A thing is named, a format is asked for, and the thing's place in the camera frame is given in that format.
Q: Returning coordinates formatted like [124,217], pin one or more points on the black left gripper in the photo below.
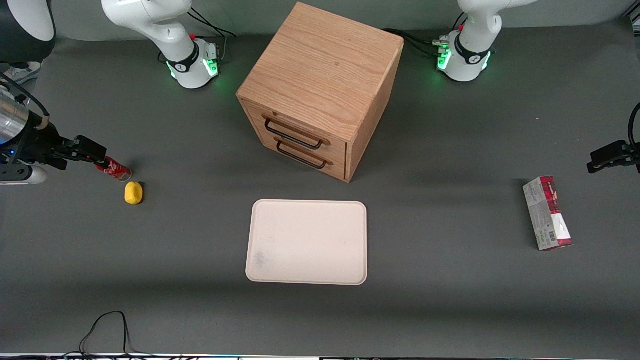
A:
[616,154]

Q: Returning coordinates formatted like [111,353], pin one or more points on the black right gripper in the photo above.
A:
[41,143]

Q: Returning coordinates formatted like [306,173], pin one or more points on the red coke bottle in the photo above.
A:
[116,169]

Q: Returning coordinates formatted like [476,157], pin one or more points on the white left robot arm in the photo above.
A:
[470,55]

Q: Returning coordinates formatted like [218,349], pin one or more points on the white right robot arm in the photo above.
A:
[170,35]

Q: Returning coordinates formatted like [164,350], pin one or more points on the beige plastic tray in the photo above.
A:
[307,242]

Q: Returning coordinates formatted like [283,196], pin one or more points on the yellow lemon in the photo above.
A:
[133,193]

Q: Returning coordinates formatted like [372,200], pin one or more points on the grey and red carton box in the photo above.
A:
[547,212]

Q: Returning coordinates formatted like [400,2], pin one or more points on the grey sneaker shoe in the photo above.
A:
[22,71]

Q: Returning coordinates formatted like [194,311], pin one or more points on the wooden drawer cabinet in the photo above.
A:
[320,70]

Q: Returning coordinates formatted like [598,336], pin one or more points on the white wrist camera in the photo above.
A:
[30,175]

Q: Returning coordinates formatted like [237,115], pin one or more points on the aluminium frame profile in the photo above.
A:
[632,22]

